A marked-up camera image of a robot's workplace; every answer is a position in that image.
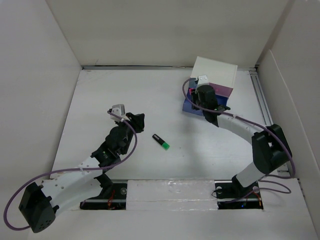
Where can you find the white drawer cabinet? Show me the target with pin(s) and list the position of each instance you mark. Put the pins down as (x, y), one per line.
(217, 72)

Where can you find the right aluminium rail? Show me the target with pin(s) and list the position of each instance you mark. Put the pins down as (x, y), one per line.
(282, 171)

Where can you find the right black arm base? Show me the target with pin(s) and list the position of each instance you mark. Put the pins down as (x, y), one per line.
(231, 196)

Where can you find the light blue drawer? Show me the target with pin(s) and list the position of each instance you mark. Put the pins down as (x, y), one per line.
(193, 82)

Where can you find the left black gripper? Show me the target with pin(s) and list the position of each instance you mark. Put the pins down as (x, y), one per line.
(136, 121)

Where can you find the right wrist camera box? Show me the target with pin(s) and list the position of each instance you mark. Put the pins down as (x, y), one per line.
(201, 80)

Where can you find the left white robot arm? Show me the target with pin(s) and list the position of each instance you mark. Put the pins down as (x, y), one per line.
(41, 204)

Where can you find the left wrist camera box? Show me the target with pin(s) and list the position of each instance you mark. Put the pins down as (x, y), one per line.
(117, 113)

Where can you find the back aluminium rail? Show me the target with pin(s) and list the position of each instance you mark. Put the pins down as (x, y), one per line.
(133, 67)

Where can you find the purple blue drawer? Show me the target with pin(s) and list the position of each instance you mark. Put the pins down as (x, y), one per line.
(187, 107)

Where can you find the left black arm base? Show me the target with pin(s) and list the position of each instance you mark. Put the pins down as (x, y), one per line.
(113, 195)

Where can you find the aluminium rail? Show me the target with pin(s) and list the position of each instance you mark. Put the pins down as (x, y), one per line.
(133, 67)
(282, 171)

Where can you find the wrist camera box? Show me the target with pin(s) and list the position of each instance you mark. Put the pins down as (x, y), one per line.
(117, 113)
(201, 80)

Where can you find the green highlighter marker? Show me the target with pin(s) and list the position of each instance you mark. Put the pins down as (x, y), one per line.
(161, 142)

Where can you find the pink drawer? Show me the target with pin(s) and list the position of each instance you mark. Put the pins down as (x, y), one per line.
(221, 90)

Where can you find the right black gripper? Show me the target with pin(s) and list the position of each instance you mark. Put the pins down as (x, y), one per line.
(194, 95)

